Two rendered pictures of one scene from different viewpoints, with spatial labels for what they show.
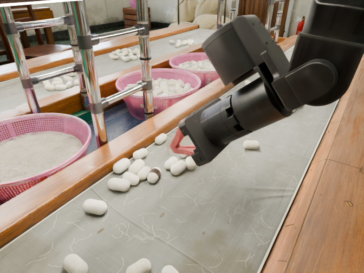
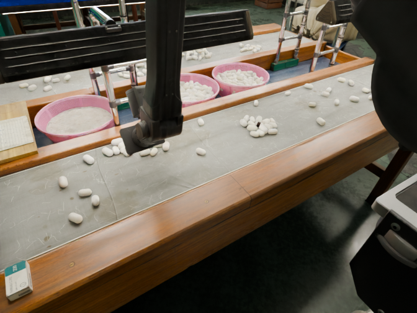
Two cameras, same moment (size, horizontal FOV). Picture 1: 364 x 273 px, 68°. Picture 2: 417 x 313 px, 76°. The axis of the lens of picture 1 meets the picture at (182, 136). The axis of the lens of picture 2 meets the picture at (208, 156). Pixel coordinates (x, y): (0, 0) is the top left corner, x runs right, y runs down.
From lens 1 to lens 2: 0.48 m
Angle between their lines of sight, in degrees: 20
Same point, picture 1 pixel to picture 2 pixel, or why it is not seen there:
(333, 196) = (203, 195)
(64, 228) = (71, 164)
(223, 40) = (129, 96)
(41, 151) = (88, 120)
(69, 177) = (85, 140)
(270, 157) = (206, 163)
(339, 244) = (175, 215)
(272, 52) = not seen: hidden behind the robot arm
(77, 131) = not seen: hidden behind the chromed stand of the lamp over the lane
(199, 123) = (131, 131)
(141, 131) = not seen: hidden behind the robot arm
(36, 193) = (66, 143)
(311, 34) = (143, 108)
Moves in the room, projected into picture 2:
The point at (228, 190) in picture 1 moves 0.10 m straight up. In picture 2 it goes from (160, 174) to (157, 146)
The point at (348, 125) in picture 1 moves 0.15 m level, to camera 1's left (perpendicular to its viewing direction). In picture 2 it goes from (277, 158) to (230, 145)
